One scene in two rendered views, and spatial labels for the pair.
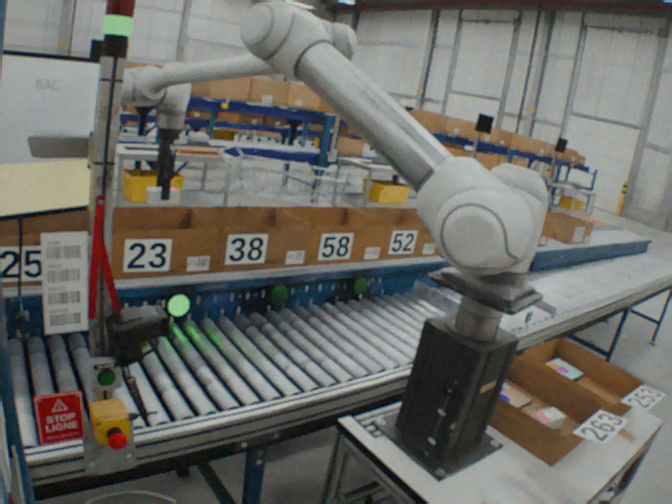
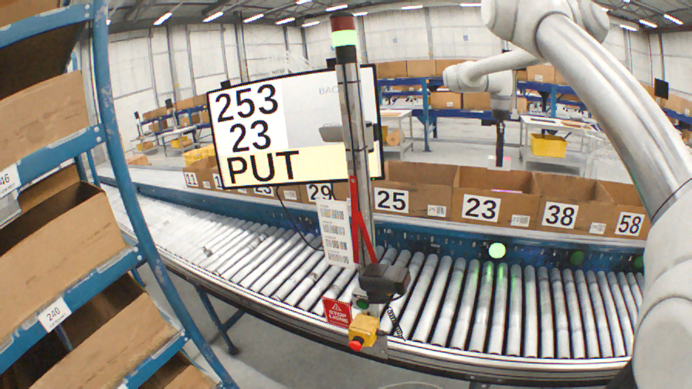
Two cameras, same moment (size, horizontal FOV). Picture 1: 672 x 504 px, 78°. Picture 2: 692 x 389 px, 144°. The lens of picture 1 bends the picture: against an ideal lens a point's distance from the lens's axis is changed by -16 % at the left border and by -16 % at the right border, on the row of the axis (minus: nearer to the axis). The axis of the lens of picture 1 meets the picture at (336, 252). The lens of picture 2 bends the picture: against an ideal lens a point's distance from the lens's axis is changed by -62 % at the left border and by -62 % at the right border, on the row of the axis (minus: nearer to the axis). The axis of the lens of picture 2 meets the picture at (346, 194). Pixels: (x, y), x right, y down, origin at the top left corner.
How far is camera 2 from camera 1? 0.54 m
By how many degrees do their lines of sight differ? 65
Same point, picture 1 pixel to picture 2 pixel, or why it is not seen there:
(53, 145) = (337, 133)
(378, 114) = (612, 97)
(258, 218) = (582, 187)
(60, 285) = (332, 235)
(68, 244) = (334, 208)
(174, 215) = (519, 177)
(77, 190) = not seen: hidden behind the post
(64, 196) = not seen: hidden behind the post
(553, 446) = not seen: outside the picture
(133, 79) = (456, 72)
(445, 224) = (648, 316)
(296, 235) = (601, 210)
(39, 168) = (330, 149)
